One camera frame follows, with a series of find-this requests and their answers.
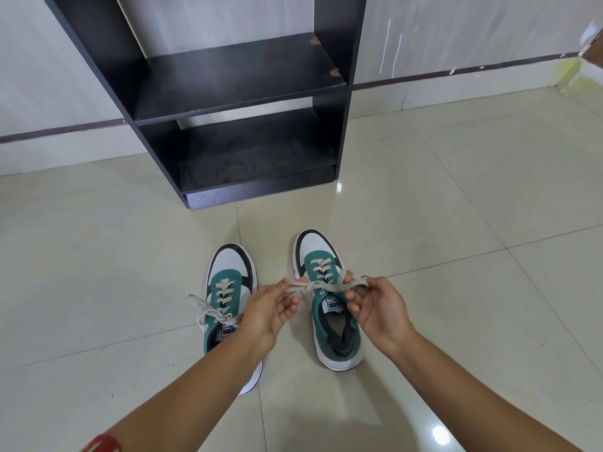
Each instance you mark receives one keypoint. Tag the person's left hand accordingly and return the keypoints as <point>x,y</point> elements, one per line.
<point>264,317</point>

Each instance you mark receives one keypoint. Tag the person's right forearm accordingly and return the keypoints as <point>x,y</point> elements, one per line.
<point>461,400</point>

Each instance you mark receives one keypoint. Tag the person's right thumb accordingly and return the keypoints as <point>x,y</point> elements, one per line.
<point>365,280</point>

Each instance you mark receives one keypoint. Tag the person's right hand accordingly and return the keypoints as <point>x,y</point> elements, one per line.
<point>381,315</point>

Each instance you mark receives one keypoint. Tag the person's left thumb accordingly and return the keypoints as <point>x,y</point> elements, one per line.
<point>275,285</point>

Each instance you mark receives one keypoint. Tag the green and white sneaker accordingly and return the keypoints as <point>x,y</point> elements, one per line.
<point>329,345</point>
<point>226,272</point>

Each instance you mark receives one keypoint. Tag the white shoelace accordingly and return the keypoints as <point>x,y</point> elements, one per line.
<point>325,288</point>
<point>225,283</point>

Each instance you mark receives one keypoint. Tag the person's left forearm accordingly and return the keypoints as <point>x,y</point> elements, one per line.
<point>198,400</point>

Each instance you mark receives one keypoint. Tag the black wooden shelf unit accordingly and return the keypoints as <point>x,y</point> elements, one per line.
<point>235,79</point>

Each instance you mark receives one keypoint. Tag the red wristband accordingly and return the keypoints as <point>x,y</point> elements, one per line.
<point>104,443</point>

